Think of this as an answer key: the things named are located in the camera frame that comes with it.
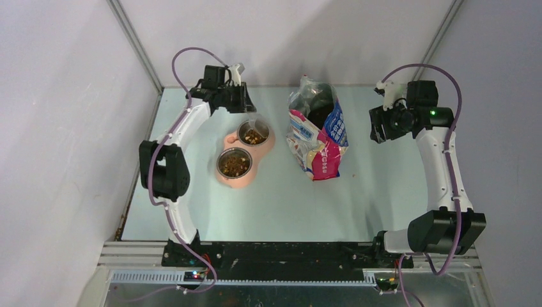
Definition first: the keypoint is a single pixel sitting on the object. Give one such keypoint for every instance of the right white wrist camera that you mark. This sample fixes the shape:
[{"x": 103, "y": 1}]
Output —
[{"x": 391, "y": 91}]

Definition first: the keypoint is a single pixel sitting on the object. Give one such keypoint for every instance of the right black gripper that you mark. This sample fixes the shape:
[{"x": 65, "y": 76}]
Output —
[{"x": 379, "y": 116}]

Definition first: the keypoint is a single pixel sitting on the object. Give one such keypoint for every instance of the far steel bowl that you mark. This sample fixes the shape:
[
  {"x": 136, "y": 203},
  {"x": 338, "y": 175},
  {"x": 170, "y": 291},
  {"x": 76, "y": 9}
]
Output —
[{"x": 249, "y": 137}]

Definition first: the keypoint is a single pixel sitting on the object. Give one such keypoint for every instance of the left corner aluminium post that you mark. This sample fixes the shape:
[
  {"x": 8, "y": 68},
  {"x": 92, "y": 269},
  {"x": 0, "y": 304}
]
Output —
[{"x": 133, "y": 39}]

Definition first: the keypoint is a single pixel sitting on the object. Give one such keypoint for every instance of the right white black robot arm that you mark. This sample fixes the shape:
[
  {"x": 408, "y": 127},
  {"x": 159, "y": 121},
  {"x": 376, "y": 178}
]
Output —
[{"x": 450, "y": 223}]

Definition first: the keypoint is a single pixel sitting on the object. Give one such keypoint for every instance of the right controller board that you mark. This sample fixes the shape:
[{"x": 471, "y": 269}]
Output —
[{"x": 387, "y": 285}]

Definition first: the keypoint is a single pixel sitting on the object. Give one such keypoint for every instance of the steel bowl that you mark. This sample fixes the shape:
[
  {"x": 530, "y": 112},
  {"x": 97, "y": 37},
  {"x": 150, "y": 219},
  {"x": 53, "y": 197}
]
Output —
[
  {"x": 234, "y": 149},
  {"x": 249, "y": 137}
]

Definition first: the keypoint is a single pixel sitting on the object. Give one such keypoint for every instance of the pink double bowl feeder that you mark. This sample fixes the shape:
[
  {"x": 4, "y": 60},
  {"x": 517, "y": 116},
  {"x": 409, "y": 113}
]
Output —
[{"x": 257, "y": 153}]

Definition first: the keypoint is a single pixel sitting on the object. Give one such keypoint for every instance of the near steel bowl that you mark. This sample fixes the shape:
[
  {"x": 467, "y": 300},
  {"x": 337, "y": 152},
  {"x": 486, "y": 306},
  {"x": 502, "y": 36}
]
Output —
[{"x": 234, "y": 149}]

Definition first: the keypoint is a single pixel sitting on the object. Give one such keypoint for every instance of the clear plastic scoop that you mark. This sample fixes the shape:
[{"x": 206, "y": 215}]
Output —
[{"x": 259, "y": 125}]

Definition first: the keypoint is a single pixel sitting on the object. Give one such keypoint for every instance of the left controller board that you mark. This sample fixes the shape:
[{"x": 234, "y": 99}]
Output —
[{"x": 194, "y": 276}]

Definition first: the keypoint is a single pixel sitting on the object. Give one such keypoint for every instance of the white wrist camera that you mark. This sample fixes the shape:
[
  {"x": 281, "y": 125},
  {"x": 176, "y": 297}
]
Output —
[
  {"x": 391, "y": 91},
  {"x": 235, "y": 72}
]

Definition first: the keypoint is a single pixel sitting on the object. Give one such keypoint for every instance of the aluminium front frame rail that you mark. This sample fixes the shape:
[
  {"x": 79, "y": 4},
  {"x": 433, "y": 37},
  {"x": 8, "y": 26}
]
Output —
[{"x": 132, "y": 263}]

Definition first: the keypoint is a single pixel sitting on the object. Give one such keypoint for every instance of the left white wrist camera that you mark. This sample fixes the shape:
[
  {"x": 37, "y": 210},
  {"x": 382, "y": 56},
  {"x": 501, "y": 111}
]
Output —
[{"x": 235, "y": 72}]

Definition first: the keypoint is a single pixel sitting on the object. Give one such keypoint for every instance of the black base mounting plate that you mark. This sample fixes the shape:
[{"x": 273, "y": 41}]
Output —
[{"x": 285, "y": 261}]

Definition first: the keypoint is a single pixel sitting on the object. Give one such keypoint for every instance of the brown kibble pet food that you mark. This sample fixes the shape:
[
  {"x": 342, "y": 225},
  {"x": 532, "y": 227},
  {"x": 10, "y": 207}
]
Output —
[{"x": 234, "y": 164}]

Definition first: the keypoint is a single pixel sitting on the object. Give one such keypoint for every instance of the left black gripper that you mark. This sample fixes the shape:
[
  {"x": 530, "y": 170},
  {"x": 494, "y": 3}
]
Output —
[{"x": 244, "y": 103}]

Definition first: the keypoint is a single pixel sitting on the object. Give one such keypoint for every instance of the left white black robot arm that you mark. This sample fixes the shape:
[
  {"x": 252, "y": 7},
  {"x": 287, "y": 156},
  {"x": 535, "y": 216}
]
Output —
[{"x": 163, "y": 166}]

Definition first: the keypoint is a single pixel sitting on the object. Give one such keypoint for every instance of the pink pet food bag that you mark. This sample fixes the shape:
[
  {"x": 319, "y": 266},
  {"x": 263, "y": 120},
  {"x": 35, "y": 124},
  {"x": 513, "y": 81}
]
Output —
[{"x": 317, "y": 135}]

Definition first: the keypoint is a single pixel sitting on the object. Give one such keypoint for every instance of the right corner aluminium post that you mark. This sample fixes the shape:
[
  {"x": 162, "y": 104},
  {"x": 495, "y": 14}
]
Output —
[{"x": 442, "y": 30}]

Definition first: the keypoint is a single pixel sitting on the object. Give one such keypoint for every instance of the controller board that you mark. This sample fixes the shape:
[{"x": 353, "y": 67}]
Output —
[
  {"x": 387, "y": 285},
  {"x": 194, "y": 276}
]

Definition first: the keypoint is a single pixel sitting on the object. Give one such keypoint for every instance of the corner aluminium post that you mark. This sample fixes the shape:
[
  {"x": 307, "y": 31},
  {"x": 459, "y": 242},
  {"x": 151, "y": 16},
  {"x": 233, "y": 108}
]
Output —
[
  {"x": 442, "y": 30},
  {"x": 133, "y": 39}
]

